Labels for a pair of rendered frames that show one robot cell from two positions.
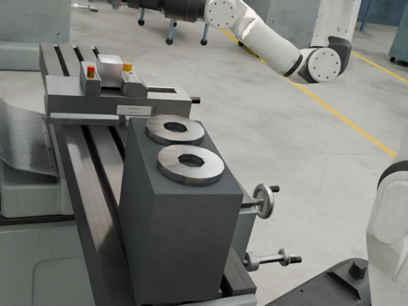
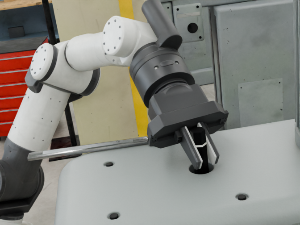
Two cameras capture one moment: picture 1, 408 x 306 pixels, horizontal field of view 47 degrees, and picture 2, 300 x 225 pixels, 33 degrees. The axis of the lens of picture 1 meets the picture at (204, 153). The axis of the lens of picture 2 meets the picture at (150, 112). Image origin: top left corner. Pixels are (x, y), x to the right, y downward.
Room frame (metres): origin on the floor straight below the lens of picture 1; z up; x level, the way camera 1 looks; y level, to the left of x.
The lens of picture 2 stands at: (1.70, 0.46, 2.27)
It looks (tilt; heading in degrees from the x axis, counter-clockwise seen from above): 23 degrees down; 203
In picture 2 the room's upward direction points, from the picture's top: 8 degrees counter-clockwise
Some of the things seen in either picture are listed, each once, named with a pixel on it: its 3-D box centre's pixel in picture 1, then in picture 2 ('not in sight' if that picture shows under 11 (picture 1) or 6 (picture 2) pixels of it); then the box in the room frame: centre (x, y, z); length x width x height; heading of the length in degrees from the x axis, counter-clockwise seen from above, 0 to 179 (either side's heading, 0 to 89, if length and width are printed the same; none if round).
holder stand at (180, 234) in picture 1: (172, 200); not in sight; (0.60, 0.03, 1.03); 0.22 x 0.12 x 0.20; 21
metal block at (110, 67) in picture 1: (108, 70); not in sight; (1.08, 0.26, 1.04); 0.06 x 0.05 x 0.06; 24
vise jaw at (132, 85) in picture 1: (131, 80); not in sight; (1.10, 0.21, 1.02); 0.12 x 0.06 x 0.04; 24
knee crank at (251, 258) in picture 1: (272, 258); not in sight; (1.18, -0.28, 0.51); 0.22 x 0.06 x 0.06; 117
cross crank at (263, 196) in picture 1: (253, 201); not in sight; (1.29, -0.19, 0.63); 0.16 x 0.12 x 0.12; 117
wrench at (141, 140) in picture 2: not in sight; (100, 146); (1.03, 0.07, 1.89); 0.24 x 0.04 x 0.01; 114
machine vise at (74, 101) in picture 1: (119, 93); not in sight; (1.09, 0.24, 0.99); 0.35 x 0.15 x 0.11; 114
